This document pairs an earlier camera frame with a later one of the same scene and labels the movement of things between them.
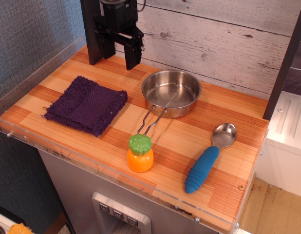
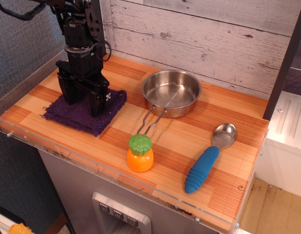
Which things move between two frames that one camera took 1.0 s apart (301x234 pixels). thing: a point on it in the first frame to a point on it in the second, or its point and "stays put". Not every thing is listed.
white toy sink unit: x=280 y=158 stays put
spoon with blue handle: x=223 y=135 stays put
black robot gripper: x=119 y=18 to x=84 y=68
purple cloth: x=87 y=106 stays put
